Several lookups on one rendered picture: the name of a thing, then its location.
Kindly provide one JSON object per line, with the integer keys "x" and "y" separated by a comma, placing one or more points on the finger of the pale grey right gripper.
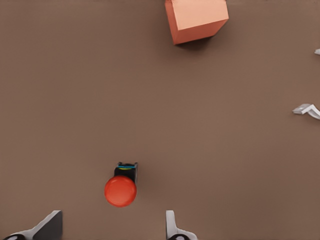
{"x": 317, "y": 51}
{"x": 307, "y": 109}

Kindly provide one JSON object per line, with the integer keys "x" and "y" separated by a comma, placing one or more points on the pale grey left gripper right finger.
{"x": 171, "y": 225}

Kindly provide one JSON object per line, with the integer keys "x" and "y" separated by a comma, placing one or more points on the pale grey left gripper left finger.
{"x": 47, "y": 226}

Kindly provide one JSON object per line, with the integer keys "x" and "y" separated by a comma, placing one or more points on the red button with black base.
{"x": 121, "y": 190}

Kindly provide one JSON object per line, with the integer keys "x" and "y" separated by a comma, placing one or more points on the pink storage box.
{"x": 195, "y": 20}

